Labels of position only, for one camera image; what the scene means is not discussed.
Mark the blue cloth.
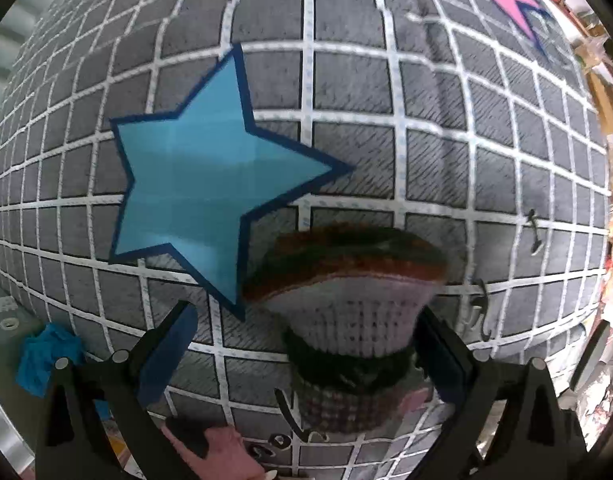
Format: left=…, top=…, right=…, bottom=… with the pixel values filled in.
left=16, top=323, right=96, bottom=399

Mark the brown knitted sock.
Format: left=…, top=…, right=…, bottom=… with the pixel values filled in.
left=242, top=222, right=448, bottom=434

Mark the small pink foam sponge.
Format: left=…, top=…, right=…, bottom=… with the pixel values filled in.
left=161, top=417, right=267, bottom=480

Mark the grey grid rug with stars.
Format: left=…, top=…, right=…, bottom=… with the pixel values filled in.
left=0, top=0, right=610, bottom=479

